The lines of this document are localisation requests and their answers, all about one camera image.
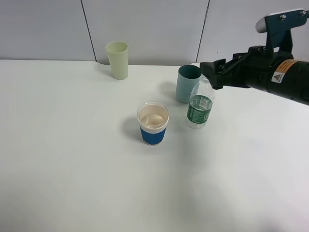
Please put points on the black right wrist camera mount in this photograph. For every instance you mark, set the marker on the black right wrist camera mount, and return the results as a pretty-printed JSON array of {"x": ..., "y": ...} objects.
[{"x": 278, "y": 27}]

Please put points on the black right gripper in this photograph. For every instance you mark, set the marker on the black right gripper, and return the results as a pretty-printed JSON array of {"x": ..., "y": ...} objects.
[{"x": 245, "y": 70}]

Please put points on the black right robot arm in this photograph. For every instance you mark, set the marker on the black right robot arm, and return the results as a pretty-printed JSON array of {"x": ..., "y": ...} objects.
[{"x": 277, "y": 73}]

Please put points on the pale green plastic cup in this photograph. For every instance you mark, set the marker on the pale green plastic cup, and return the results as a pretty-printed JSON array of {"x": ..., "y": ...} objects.
[{"x": 117, "y": 52}]

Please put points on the clear water bottle green label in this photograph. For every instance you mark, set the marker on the clear water bottle green label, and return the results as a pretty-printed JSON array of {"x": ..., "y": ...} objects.
[{"x": 200, "y": 103}]

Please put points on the glass cup with blue sleeve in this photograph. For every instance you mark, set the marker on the glass cup with blue sleeve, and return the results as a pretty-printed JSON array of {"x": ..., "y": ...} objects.
[{"x": 153, "y": 118}]

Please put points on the teal plastic cup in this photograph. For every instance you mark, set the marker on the teal plastic cup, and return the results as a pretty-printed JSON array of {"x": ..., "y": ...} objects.
[{"x": 188, "y": 77}]

